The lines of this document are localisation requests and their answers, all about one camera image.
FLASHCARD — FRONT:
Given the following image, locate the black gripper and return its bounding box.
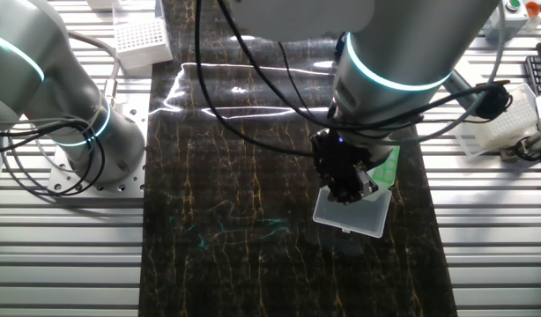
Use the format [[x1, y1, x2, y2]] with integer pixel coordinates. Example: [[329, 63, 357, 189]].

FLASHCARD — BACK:
[[310, 129, 381, 205]]

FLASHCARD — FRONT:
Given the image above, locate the green pipette tip holder box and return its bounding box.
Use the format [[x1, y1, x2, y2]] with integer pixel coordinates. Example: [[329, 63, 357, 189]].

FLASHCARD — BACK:
[[312, 144, 402, 239]]

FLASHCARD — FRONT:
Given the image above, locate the white tip rack clear lid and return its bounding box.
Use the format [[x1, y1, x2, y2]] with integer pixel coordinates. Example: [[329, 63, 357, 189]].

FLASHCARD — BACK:
[[111, 0, 174, 77], [455, 82, 540, 158]]

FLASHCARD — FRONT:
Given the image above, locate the grey button control box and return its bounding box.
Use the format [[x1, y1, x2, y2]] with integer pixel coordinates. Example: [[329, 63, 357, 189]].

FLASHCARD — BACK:
[[484, 0, 532, 44]]

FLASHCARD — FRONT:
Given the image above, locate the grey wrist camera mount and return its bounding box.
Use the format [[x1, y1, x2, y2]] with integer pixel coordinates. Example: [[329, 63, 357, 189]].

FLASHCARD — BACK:
[[441, 68, 481, 114]]

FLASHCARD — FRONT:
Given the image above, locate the black round cable connector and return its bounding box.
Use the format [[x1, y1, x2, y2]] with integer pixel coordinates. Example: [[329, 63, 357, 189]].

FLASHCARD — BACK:
[[475, 81, 515, 121]]

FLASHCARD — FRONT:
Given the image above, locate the metal camera clamp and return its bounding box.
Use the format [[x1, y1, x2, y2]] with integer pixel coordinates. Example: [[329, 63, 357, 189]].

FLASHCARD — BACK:
[[499, 131, 541, 163]]

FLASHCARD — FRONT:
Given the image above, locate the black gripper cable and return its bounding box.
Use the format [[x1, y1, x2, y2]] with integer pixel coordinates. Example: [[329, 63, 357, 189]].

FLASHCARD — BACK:
[[194, 0, 496, 158]]

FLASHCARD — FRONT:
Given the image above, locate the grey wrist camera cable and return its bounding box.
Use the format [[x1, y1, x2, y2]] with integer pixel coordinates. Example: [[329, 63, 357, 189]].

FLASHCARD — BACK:
[[384, 0, 508, 146]]

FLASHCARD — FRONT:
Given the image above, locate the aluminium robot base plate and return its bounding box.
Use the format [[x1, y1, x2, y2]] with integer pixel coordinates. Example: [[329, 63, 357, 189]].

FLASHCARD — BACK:
[[48, 92, 152, 199]]

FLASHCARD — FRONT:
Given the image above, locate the grey robot power cable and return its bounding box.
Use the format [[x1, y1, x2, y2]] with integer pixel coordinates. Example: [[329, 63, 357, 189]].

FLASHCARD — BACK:
[[66, 30, 122, 107]]

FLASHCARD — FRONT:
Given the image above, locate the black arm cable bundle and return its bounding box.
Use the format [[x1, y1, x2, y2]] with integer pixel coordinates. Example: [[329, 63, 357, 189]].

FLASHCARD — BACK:
[[0, 116, 107, 197]]

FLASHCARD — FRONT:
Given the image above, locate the thin grey cable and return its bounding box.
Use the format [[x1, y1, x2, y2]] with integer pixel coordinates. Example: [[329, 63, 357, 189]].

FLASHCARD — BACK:
[[0, 131, 78, 191]]

